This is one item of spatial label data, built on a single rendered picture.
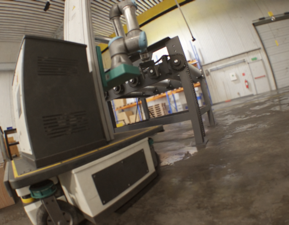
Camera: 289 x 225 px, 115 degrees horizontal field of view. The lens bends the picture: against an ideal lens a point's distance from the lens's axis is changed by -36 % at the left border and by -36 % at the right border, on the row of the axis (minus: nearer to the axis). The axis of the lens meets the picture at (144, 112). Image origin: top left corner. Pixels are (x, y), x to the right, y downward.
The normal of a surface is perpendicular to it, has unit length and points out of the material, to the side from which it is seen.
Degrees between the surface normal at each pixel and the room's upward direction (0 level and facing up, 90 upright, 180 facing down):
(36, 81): 90
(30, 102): 90
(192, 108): 90
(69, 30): 90
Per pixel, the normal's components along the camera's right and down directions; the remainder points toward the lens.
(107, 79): -0.56, 0.11
